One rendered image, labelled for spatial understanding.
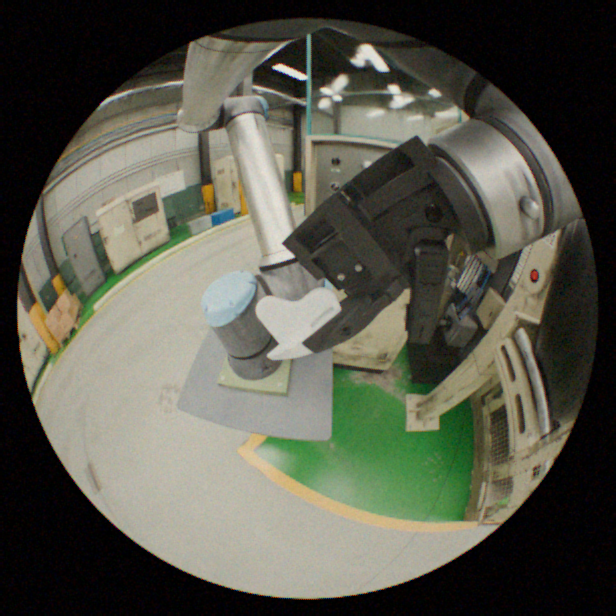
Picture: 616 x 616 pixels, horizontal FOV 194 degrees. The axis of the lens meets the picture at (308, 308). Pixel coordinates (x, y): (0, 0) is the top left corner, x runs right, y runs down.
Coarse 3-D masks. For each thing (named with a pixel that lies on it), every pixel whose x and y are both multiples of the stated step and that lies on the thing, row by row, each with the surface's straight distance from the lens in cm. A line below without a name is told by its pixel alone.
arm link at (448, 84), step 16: (384, 48) 17; (416, 48) 16; (432, 48) 16; (400, 64) 21; (416, 64) 18; (432, 64) 18; (448, 64) 18; (464, 64) 18; (432, 80) 20; (448, 80) 18; (464, 80) 17; (480, 80) 17; (448, 96) 20; (464, 96) 18; (464, 112) 20
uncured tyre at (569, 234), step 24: (576, 240) 47; (576, 264) 46; (552, 288) 50; (576, 288) 45; (552, 312) 49; (576, 312) 45; (552, 336) 50; (576, 336) 45; (552, 360) 52; (576, 360) 46; (552, 384) 55; (576, 384) 47; (552, 408) 59; (576, 408) 51
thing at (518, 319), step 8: (512, 320) 63; (520, 320) 64; (528, 320) 69; (536, 320) 78; (504, 328) 65; (512, 328) 64; (528, 328) 73; (536, 328) 79; (504, 336) 65; (512, 336) 67; (528, 336) 78; (536, 336) 85
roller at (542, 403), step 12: (516, 336) 66; (528, 348) 63; (528, 360) 62; (528, 372) 63; (540, 372) 61; (540, 384) 60; (540, 396) 60; (540, 408) 60; (540, 420) 60; (540, 432) 61
